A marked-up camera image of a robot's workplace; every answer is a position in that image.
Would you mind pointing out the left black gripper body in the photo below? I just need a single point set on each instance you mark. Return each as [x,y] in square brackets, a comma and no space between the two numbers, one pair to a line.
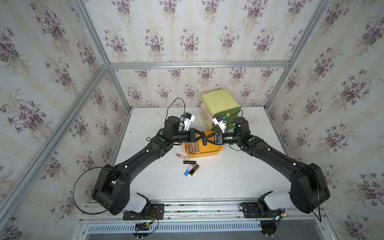
[183,136]

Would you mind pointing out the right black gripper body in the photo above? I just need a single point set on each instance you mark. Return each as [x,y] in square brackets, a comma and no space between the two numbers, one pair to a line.
[226,138]

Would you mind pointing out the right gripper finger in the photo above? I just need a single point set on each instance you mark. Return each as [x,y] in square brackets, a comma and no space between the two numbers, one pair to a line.
[210,136]
[205,142]

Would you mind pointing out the silver cylinder lipstick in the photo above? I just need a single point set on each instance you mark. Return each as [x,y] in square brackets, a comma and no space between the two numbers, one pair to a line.
[197,147]

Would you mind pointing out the red silver lipstick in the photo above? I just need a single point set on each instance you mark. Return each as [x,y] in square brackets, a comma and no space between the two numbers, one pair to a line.
[187,148]

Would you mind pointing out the short black lipstick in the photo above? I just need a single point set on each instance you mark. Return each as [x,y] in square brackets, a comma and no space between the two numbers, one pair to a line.
[190,162]

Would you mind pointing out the blue pink gradient lipstick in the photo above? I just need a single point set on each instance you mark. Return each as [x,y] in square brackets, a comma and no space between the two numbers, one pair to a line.
[188,170]

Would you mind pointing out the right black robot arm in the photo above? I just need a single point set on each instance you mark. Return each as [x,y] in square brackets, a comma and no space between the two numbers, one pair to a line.
[308,185]

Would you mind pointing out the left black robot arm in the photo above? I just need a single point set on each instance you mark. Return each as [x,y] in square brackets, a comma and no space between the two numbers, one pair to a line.
[112,188]

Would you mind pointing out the yellow plastic storage box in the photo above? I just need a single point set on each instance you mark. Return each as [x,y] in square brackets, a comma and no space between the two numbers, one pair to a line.
[205,151]

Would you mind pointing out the pink gradient lip gloss tube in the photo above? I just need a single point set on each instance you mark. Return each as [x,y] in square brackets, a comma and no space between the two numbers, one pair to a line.
[182,157]

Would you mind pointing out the green pink drawer organizer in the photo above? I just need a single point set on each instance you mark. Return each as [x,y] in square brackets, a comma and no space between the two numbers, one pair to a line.
[219,103]

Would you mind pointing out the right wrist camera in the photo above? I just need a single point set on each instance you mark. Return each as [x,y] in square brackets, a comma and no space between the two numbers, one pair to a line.
[221,122]

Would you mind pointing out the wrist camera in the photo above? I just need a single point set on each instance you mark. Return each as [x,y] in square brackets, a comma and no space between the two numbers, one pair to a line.
[187,120]
[221,122]

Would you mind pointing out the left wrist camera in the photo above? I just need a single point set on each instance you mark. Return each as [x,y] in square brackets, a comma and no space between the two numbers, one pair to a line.
[187,120]

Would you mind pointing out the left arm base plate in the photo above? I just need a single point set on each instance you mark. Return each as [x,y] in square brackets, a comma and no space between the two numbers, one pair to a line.
[149,212]

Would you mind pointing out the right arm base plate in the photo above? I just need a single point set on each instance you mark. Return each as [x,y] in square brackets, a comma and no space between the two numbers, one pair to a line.
[260,209]

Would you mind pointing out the aluminium front rail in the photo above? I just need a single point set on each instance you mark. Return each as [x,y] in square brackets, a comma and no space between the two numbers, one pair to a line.
[211,220]

